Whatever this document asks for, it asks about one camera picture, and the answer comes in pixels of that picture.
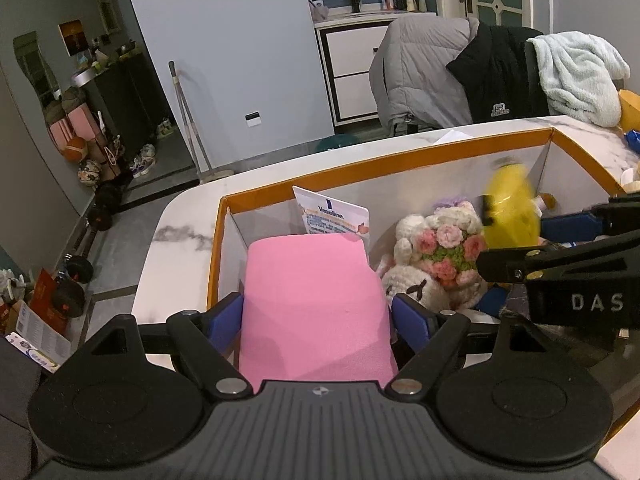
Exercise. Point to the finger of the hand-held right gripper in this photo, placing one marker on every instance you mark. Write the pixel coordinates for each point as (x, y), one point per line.
(570, 225)
(510, 265)

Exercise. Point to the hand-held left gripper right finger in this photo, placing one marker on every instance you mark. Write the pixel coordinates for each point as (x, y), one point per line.
(411, 317)

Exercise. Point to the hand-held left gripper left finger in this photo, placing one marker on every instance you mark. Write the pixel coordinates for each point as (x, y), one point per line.
(225, 321)

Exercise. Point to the white crochet sheep plush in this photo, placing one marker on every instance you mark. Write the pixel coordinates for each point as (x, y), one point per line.
(425, 270)

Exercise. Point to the yellow plush toy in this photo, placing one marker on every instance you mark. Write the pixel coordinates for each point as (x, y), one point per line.
(512, 210)

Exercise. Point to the pink foam block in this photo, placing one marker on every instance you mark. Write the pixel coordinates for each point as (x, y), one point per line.
(310, 310)

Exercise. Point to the white lotion tube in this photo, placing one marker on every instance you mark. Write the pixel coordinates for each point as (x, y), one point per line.
(330, 215)

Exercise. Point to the orange storage box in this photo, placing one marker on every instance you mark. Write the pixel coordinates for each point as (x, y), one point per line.
(400, 180)

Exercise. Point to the white small cup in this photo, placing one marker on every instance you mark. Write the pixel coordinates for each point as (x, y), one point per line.
(628, 176)

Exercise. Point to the blue small container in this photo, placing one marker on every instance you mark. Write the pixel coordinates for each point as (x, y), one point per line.
(634, 141)

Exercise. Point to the white paper sheet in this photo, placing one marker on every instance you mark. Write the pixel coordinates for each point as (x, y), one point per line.
(454, 136)

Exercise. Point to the light blue fleece blanket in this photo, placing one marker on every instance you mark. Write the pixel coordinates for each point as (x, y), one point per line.
(575, 75)

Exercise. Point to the black dumbbell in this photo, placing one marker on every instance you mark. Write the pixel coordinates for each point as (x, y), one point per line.
(101, 218)
(67, 300)

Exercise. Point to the black jacket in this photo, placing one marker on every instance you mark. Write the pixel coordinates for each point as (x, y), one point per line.
(500, 75)

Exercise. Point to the red cardboard box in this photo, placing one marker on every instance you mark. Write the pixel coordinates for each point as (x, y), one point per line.
(47, 297)

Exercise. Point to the white cardboard box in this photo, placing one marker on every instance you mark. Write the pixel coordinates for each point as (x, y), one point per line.
(40, 332)

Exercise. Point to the green round stool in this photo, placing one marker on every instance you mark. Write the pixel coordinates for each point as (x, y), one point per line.
(336, 142)

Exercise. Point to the white printed packet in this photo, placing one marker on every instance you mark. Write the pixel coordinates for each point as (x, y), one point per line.
(32, 357)

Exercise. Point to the patterned ball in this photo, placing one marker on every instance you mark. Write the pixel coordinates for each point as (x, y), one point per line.
(90, 172)

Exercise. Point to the green white sneaker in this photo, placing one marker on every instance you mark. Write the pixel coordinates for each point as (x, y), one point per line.
(166, 127)

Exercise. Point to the grey padded jacket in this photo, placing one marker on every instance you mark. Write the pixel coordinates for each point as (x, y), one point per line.
(415, 70)

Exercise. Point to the orange basketball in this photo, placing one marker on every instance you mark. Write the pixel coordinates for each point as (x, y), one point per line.
(76, 149)

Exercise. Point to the dark grey seat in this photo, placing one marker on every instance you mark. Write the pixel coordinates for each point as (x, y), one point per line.
(15, 410)

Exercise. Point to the black cabinet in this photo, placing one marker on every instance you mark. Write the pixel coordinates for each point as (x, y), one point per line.
(130, 105)

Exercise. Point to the pink rolled mat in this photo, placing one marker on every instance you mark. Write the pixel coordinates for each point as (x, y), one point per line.
(82, 124)
(57, 137)

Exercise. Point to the white drawer cabinet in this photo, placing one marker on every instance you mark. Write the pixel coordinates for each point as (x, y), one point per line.
(350, 50)

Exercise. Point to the white flowers black vase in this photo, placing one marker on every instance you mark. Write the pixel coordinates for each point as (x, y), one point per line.
(355, 2)

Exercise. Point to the grey storage basket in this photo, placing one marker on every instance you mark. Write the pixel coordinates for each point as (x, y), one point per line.
(317, 10)

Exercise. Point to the white wall socket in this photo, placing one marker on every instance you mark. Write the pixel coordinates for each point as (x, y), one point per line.
(253, 119)

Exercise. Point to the wavy wall mirror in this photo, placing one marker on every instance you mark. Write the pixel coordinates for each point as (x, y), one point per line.
(32, 67)

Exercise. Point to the orange wall painting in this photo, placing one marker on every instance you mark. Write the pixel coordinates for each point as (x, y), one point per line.
(71, 38)

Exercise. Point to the white picture frame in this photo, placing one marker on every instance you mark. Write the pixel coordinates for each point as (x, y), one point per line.
(109, 16)

